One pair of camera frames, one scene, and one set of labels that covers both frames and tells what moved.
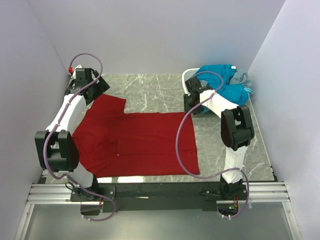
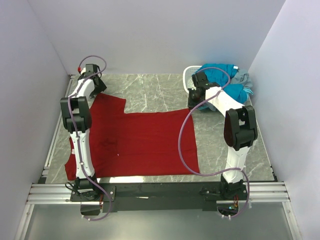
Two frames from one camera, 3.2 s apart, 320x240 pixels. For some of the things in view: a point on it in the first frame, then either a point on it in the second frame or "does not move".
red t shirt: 111,143 does not move
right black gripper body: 188,103 → 193,101
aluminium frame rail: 258,192 does not move
